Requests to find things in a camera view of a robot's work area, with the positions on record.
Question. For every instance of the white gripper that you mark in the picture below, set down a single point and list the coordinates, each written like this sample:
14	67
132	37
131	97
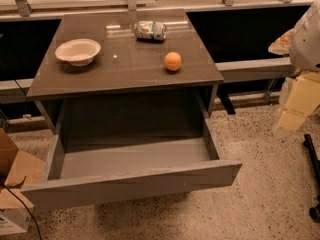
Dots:
306	42

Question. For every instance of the orange fruit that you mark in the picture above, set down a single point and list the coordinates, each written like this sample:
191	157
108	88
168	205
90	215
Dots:
173	61

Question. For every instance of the grey cabinet with top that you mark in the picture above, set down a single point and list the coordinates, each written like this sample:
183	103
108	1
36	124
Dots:
124	63

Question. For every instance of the open grey top drawer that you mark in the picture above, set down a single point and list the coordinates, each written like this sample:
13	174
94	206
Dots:
124	147

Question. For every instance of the crushed soda can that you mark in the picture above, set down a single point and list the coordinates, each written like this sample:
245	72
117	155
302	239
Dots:
150	30

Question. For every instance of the white paper bowl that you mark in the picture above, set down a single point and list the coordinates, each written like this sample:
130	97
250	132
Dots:
78	52

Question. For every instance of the cardboard box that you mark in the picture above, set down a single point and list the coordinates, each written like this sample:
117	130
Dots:
17	169

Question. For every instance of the grey window rail frame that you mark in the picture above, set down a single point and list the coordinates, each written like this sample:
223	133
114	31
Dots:
156	0

